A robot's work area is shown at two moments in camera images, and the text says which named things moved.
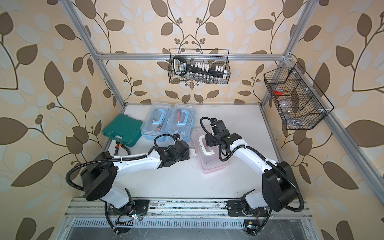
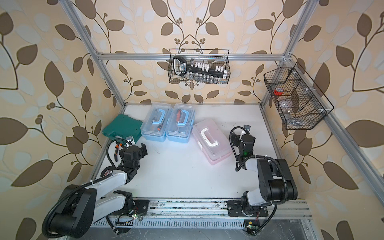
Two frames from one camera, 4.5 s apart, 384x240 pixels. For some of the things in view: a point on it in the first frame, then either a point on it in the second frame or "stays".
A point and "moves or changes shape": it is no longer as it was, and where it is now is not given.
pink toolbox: (208, 156) moves or changes shape
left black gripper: (186, 154) → (141, 151)
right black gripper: (209, 139) → (237, 138)
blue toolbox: (180, 120) stays
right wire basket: (300, 103) stays
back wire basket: (208, 66) stays
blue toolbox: (156, 120) stays
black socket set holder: (180, 67) stays
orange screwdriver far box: (178, 115) stays
